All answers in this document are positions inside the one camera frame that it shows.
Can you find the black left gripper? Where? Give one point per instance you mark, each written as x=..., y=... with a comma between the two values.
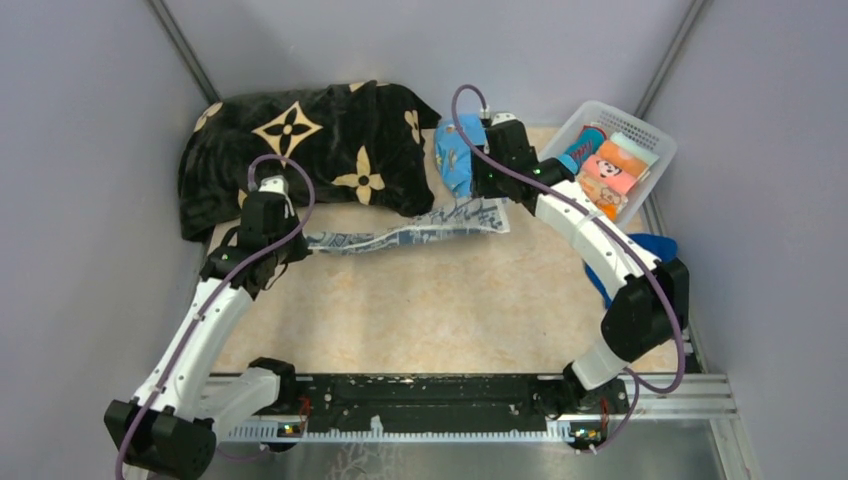
x=299, y=251

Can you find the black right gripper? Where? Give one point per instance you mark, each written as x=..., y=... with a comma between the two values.
x=480, y=189

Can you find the bright blue terry towel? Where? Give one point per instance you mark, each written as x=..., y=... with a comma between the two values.
x=569, y=163

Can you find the white blue printed towel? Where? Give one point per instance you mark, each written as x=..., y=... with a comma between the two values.
x=463, y=217

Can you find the dark blue towel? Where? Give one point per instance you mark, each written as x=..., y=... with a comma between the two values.
x=664, y=248

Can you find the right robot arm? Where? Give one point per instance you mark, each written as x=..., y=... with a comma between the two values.
x=648, y=296

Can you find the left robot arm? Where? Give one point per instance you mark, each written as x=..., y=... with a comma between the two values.
x=168, y=427

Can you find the light blue patterned cloth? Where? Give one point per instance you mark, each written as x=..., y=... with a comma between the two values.
x=452, y=154

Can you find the striped rolled towel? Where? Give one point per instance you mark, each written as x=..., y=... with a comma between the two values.
x=588, y=142

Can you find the pink panda rolled towel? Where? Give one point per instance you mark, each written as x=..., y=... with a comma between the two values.
x=609, y=174

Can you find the white plastic basket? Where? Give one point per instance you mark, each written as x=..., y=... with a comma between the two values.
x=612, y=120

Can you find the orange bear rolled towel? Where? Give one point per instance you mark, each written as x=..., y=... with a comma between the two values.
x=609, y=201

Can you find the black blanket with beige flowers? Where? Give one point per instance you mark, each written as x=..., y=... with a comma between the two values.
x=357, y=142

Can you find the mint green rolled towel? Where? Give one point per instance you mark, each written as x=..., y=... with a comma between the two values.
x=631, y=146

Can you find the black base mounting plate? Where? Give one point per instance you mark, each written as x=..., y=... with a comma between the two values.
x=442, y=404

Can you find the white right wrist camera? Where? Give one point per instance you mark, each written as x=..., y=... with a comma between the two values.
x=501, y=119

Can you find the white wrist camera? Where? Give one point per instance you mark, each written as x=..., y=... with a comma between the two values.
x=279, y=186
x=501, y=119

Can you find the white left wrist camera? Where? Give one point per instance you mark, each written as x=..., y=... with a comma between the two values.
x=279, y=186

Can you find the aluminium frame rail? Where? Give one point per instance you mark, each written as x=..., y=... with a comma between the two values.
x=698, y=397

